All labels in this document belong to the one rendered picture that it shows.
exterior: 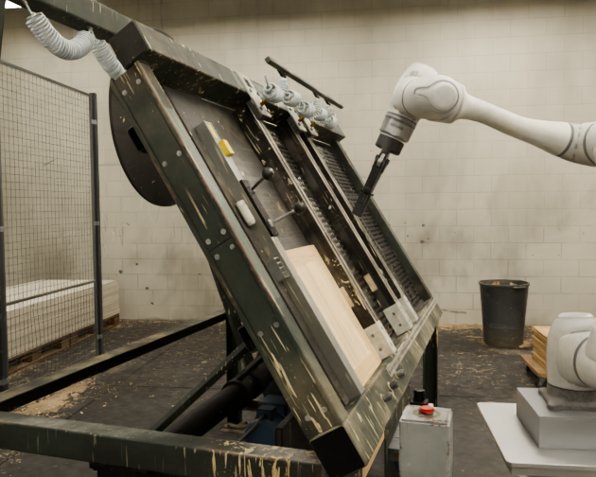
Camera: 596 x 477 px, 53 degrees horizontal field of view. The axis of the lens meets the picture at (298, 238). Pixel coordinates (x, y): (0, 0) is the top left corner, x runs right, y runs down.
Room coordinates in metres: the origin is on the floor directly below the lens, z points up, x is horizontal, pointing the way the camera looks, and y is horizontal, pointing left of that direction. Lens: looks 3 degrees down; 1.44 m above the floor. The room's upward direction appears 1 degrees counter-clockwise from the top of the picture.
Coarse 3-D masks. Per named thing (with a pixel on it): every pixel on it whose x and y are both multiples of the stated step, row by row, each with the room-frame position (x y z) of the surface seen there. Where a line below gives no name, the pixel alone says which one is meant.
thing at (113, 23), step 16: (0, 0) 1.82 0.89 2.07; (16, 0) 1.90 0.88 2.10; (32, 0) 1.91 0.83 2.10; (48, 0) 1.96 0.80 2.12; (64, 0) 2.03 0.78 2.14; (80, 0) 2.11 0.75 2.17; (0, 16) 1.82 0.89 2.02; (48, 16) 2.06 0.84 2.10; (64, 16) 2.06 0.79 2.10; (80, 16) 2.11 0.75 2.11; (96, 16) 2.19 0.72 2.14; (112, 16) 2.28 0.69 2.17; (0, 32) 1.82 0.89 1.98; (96, 32) 2.25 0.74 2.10; (112, 32) 2.28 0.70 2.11; (0, 48) 1.83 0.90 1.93; (224, 304) 2.63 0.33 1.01; (240, 352) 1.65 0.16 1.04; (224, 368) 1.67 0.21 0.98; (208, 384) 1.69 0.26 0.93; (192, 400) 1.71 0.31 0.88; (176, 416) 1.73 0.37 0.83
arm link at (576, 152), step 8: (576, 128) 1.70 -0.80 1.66; (584, 128) 1.69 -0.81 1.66; (576, 136) 1.69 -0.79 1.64; (584, 136) 1.67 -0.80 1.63; (576, 144) 1.70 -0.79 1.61; (584, 144) 1.67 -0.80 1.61; (568, 152) 1.71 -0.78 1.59; (576, 152) 1.70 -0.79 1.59; (584, 152) 1.67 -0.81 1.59; (568, 160) 1.74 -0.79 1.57; (576, 160) 1.72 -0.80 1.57; (584, 160) 1.69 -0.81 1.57
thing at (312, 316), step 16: (208, 128) 1.85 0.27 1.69; (208, 144) 1.84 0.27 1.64; (224, 160) 1.83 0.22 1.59; (224, 176) 1.83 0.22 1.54; (240, 176) 1.85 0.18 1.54; (240, 192) 1.81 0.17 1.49; (256, 224) 1.79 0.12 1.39; (272, 240) 1.78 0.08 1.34; (272, 256) 1.78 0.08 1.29; (288, 256) 1.81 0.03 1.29; (288, 272) 1.76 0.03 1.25; (288, 288) 1.76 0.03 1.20; (304, 288) 1.78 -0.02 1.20; (304, 304) 1.75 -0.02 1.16; (320, 320) 1.74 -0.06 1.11; (320, 336) 1.73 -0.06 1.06; (336, 352) 1.72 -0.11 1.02; (336, 368) 1.72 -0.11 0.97; (352, 368) 1.74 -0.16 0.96; (352, 384) 1.70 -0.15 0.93
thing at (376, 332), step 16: (256, 96) 2.30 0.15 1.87; (240, 112) 2.27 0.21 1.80; (256, 112) 2.25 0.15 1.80; (256, 128) 2.25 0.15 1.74; (256, 144) 2.25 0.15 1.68; (272, 144) 2.27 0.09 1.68; (272, 160) 2.23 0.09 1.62; (288, 176) 2.21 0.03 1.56; (288, 192) 2.21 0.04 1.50; (304, 192) 2.25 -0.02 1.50; (304, 224) 2.19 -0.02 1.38; (320, 224) 2.21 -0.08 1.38; (320, 240) 2.17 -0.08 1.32; (336, 256) 2.15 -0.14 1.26; (336, 272) 2.15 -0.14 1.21; (352, 288) 2.14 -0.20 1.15; (368, 304) 2.16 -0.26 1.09; (368, 320) 2.12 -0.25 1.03; (368, 336) 2.12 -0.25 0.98; (384, 336) 2.10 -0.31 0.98; (384, 352) 2.10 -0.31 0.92
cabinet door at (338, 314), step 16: (304, 256) 2.01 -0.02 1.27; (320, 256) 2.16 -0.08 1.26; (304, 272) 1.93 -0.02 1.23; (320, 272) 2.07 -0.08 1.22; (320, 288) 1.98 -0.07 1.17; (336, 288) 2.12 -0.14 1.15; (320, 304) 1.89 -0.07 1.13; (336, 304) 2.03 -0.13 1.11; (336, 320) 1.94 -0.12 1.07; (352, 320) 2.07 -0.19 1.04; (336, 336) 1.85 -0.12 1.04; (352, 336) 1.98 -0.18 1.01; (352, 352) 1.90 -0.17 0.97; (368, 352) 2.03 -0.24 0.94; (368, 368) 1.93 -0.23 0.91
